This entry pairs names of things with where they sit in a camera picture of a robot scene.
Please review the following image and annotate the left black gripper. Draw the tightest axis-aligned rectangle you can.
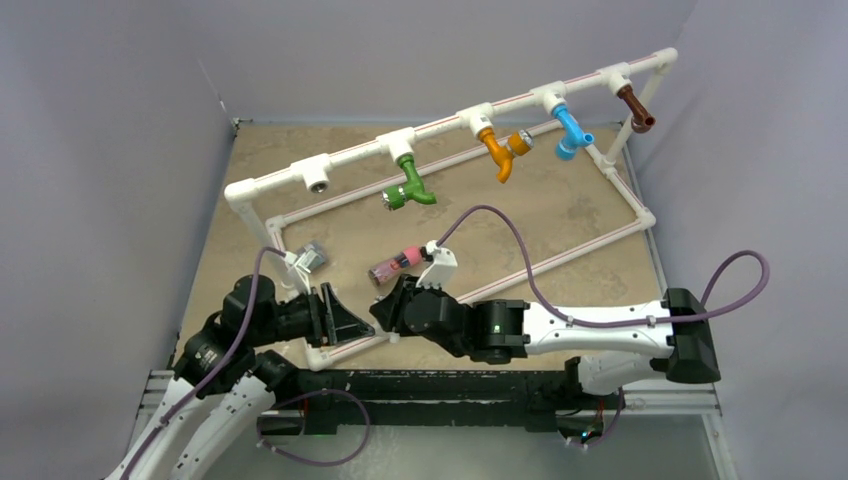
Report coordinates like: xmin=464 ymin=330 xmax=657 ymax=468
xmin=249 ymin=280 xmax=374 ymax=346

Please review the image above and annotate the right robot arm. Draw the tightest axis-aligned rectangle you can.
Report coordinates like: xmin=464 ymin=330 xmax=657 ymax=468
xmin=369 ymin=275 xmax=721 ymax=407

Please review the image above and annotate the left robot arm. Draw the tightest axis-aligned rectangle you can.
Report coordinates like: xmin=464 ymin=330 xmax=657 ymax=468
xmin=109 ymin=274 xmax=375 ymax=479

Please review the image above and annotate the pink faucet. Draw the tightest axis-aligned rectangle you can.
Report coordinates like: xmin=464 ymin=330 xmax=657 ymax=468
xmin=367 ymin=246 xmax=423 ymax=286

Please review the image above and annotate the green faucet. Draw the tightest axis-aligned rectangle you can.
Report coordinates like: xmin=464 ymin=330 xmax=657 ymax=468
xmin=381 ymin=153 xmax=437 ymax=211

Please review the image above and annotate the orange faucet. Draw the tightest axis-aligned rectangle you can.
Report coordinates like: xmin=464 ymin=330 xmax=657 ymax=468
xmin=477 ymin=127 xmax=534 ymax=183

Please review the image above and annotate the blue faucet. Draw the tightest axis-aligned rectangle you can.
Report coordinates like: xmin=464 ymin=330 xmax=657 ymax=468
xmin=551 ymin=103 xmax=595 ymax=160

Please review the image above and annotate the brown faucet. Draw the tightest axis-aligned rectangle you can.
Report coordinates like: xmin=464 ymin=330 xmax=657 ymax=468
xmin=616 ymin=84 xmax=656 ymax=134

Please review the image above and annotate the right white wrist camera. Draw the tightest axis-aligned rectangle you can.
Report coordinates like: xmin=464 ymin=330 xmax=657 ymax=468
xmin=416 ymin=240 xmax=458 ymax=290

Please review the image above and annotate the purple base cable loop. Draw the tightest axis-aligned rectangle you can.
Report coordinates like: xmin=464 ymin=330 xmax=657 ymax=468
xmin=256 ymin=388 xmax=370 ymax=468

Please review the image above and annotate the black aluminium base frame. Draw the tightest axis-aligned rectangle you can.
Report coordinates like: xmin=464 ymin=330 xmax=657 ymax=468
xmin=142 ymin=368 xmax=723 ymax=439

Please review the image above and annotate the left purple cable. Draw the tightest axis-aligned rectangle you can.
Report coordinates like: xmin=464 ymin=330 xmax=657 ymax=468
xmin=119 ymin=246 xmax=299 ymax=480

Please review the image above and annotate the white PVC pipe frame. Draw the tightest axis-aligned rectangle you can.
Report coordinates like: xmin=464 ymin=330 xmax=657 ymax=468
xmin=223 ymin=47 xmax=679 ymax=373

